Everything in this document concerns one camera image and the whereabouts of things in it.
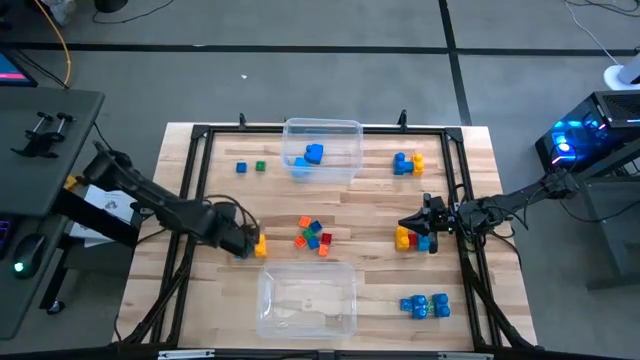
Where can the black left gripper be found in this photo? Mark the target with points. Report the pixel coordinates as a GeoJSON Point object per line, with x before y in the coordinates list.
{"type": "Point", "coordinates": [232, 235]}

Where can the silver metal bracket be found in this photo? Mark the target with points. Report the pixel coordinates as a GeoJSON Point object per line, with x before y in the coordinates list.
{"type": "Point", "coordinates": [185, 355]}
{"type": "Point", "coordinates": [465, 356]}

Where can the black computer mouse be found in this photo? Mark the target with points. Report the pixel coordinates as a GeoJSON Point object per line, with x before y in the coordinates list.
{"type": "Point", "coordinates": [30, 252]}

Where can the black frame clamp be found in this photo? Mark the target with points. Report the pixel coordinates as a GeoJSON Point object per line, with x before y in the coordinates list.
{"type": "Point", "coordinates": [242, 121]}
{"type": "Point", "coordinates": [402, 118]}

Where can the white paper sheet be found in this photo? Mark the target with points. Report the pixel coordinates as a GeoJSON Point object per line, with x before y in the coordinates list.
{"type": "Point", "coordinates": [107, 202]}

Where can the yellow tag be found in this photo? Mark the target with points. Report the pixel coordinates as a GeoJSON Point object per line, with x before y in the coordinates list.
{"type": "Point", "coordinates": [71, 182]}

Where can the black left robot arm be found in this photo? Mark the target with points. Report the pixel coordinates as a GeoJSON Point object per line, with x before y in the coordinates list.
{"type": "Point", "coordinates": [165, 207]}

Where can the small blue block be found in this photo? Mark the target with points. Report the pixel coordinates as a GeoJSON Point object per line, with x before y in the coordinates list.
{"type": "Point", "coordinates": [313, 243]}
{"type": "Point", "coordinates": [316, 226]}
{"type": "Point", "coordinates": [241, 167]}

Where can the white object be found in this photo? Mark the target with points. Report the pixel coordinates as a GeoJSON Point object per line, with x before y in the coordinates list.
{"type": "Point", "coordinates": [60, 10]}

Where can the large dark blue block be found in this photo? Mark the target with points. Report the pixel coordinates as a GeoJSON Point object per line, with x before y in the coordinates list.
{"type": "Point", "coordinates": [314, 154]}

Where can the white fan base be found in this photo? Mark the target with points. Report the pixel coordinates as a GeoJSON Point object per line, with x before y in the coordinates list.
{"type": "Point", "coordinates": [617, 77]}

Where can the dark grey desk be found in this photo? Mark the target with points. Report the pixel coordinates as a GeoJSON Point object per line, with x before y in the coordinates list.
{"type": "Point", "coordinates": [30, 165]}

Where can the computer monitor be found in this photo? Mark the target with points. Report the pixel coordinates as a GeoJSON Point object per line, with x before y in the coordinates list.
{"type": "Point", "coordinates": [10, 70]}

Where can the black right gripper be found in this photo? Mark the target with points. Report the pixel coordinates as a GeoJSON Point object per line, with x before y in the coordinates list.
{"type": "Point", "coordinates": [439, 215]}

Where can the backlit keyboard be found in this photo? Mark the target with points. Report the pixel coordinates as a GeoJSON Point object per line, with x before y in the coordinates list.
{"type": "Point", "coordinates": [4, 235]}

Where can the small orange block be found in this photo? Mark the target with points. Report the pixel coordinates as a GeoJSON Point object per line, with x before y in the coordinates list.
{"type": "Point", "coordinates": [304, 222]}
{"type": "Point", "coordinates": [300, 242]}
{"type": "Point", "coordinates": [323, 250]}

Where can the black desk clamp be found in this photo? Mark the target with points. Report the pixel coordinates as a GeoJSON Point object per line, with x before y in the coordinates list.
{"type": "Point", "coordinates": [40, 142]}

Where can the small red block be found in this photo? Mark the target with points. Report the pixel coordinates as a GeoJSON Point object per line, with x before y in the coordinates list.
{"type": "Point", "coordinates": [326, 238]}

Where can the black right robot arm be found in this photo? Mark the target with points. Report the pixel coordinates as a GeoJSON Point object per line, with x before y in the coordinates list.
{"type": "Point", "coordinates": [510, 202]}

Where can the black metal table frame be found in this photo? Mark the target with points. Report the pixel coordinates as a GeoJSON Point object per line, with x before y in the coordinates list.
{"type": "Point", "coordinates": [240, 130]}

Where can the black computer tower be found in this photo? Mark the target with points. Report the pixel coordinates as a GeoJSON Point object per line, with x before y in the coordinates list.
{"type": "Point", "coordinates": [590, 130]}

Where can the large light blue block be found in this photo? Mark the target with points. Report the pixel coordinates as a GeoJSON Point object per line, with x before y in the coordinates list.
{"type": "Point", "coordinates": [300, 169]}

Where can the large yellow block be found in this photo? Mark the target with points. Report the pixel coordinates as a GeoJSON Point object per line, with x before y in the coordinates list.
{"type": "Point", "coordinates": [402, 238]}
{"type": "Point", "coordinates": [418, 164]}
{"type": "Point", "coordinates": [260, 246]}

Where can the black round base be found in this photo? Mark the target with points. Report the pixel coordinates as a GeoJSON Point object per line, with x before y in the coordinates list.
{"type": "Point", "coordinates": [111, 5]}

